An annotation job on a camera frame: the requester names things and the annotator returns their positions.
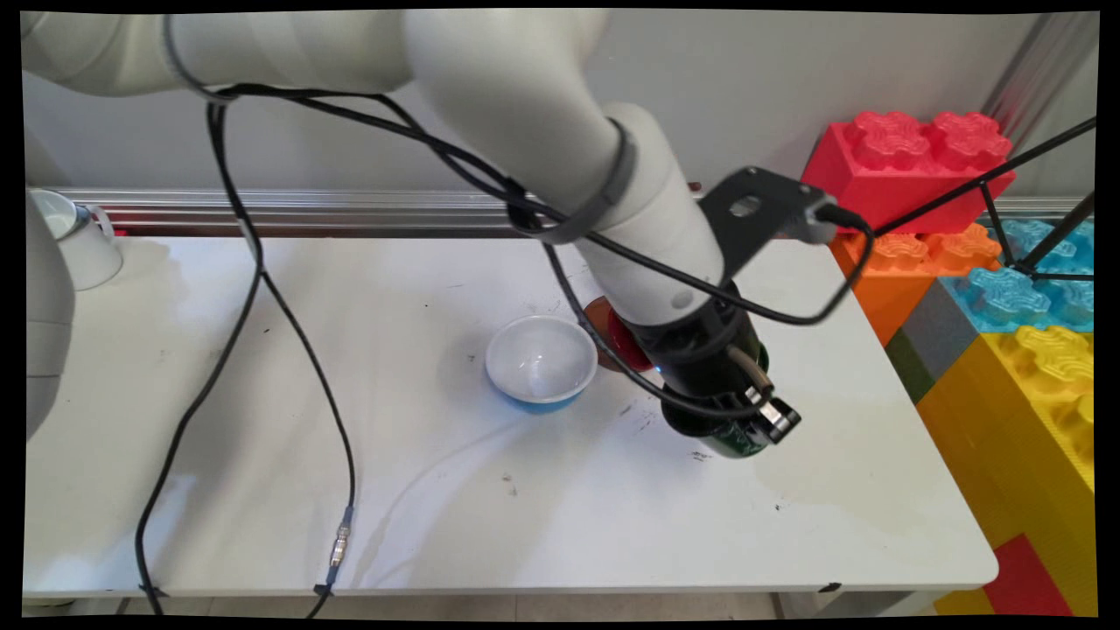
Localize big orange toy brick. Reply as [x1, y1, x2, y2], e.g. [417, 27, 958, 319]
[829, 222, 1003, 347]

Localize big grey toy brick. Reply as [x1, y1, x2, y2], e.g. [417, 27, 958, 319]
[900, 278, 983, 383]

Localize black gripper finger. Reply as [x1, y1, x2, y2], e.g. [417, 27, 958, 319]
[749, 397, 802, 445]

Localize big dark green toy brick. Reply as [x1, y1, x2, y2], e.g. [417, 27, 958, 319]
[884, 328, 936, 406]

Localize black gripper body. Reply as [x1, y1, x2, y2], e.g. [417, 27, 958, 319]
[623, 280, 773, 431]

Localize black camera cable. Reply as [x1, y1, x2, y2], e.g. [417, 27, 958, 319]
[131, 82, 877, 615]

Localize brown wooden mug tree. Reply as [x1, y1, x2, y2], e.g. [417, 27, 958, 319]
[581, 180, 704, 375]

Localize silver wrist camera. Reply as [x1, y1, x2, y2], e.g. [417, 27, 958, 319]
[800, 202, 846, 247]

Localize horizontal aluminium rail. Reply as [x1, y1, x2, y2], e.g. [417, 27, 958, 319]
[39, 186, 1095, 239]

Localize big yellow toy brick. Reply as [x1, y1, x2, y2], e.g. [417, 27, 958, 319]
[914, 325, 1096, 619]

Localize white enamel mug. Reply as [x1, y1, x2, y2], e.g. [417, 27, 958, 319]
[30, 187, 124, 292]

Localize slanted aluminium profile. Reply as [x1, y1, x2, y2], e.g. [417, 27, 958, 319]
[980, 12, 1096, 148]

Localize green enamel mug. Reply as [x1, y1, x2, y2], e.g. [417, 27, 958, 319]
[663, 344, 790, 461]

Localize flat red toy brick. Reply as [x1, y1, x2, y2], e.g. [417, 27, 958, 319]
[980, 533, 1074, 618]

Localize white and blue bowl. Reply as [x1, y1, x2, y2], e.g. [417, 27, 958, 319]
[484, 314, 600, 416]

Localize big red toy brick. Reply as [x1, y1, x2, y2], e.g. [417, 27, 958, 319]
[800, 110, 1017, 237]

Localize grey cable strap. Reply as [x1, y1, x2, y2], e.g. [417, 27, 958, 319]
[161, 12, 239, 105]
[509, 117, 638, 247]

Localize red enamel mug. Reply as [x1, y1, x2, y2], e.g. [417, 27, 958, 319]
[605, 305, 659, 375]

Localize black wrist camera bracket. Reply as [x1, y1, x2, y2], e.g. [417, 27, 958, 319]
[697, 165, 830, 283]

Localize big blue toy brick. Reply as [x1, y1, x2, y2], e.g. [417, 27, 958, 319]
[941, 219, 1096, 336]

